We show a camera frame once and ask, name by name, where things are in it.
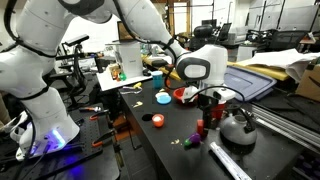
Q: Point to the small blue plate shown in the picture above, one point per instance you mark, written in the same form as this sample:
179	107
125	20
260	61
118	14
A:
164	100

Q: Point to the orange cube block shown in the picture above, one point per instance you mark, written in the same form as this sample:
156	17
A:
199	127

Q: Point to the small orange cup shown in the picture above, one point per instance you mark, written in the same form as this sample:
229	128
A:
158	120

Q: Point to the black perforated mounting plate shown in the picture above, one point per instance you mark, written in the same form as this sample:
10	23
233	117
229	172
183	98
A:
83	156

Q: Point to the blue plastic cup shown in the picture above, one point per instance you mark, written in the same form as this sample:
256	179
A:
157	80

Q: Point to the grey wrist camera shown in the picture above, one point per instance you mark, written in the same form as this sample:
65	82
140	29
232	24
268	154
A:
190	94

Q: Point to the white paper sheets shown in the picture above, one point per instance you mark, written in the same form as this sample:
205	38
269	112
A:
283	60

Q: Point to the white tube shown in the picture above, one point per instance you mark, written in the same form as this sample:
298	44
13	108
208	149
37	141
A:
230	163

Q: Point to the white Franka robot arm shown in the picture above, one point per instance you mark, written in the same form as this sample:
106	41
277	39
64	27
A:
33	66

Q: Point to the black mesh chair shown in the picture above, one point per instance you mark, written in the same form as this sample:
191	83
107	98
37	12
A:
286	40

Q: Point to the wooden table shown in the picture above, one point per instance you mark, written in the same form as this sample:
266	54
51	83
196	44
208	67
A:
260	68

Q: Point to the orange sauce bottle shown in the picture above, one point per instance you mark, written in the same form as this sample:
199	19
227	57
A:
167	83

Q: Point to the white board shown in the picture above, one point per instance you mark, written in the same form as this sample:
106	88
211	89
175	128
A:
110	83

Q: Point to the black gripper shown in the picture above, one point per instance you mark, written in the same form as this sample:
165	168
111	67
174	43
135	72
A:
207	106

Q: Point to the silver fork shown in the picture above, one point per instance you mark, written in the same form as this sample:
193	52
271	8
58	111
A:
131	91

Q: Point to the small cream plate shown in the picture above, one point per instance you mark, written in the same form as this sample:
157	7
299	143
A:
160	94

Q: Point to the yellow banana toy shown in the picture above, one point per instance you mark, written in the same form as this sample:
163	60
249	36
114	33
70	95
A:
137	85

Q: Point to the black office chair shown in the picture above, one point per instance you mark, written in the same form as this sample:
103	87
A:
202	33

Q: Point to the green ball toy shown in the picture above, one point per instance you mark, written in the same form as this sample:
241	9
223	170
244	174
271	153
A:
122	76

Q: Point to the red plastic bowl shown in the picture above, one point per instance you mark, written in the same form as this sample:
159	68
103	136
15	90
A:
178	94

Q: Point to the white box stand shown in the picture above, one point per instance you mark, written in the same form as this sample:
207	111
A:
130	63

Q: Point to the silver spoon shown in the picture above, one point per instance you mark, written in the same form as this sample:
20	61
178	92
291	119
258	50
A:
128	87

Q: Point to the large torn paper scrap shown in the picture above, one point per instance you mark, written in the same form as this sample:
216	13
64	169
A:
137	104

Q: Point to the dark blue bin lid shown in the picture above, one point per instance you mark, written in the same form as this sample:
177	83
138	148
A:
253	83

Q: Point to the purple eggplant toy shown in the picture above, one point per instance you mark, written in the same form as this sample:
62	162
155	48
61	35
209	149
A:
194	138

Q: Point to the tiny paper crumb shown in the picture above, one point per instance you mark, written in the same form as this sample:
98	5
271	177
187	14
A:
175	142

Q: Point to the cardboard box black tape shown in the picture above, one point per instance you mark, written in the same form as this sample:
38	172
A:
310	83

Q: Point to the triangular paper scrap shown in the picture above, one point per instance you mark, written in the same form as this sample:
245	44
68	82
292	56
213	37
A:
162	90

